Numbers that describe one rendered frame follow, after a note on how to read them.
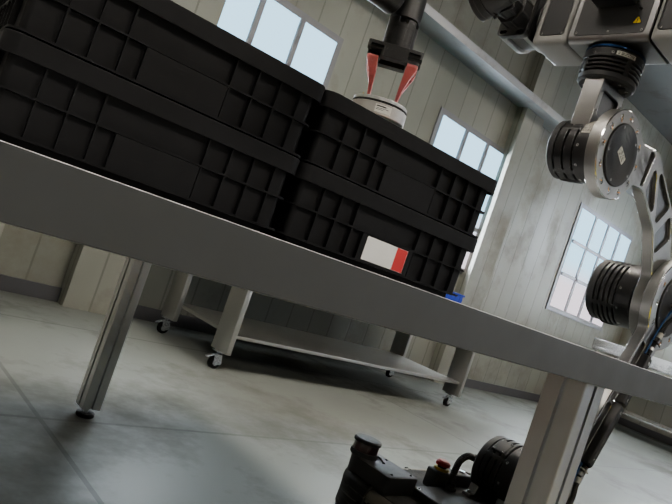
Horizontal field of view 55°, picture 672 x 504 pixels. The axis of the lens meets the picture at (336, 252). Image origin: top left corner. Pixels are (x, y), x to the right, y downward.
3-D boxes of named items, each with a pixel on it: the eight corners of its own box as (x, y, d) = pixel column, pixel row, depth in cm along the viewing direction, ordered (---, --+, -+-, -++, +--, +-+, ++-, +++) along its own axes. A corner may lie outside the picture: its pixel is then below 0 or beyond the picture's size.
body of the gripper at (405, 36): (421, 63, 115) (433, 23, 115) (366, 47, 115) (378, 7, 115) (418, 73, 121) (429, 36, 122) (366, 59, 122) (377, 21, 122)
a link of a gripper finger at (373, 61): (394, 102, 115) (409, 52, 115) (355, 91, 115) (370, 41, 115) (392, 111, 122) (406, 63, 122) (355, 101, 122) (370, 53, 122)
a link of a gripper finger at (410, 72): (406, 105, 115) (421, 55, 115) (368, 94, 115) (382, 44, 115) (404, 114, 122) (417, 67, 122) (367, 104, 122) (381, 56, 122)
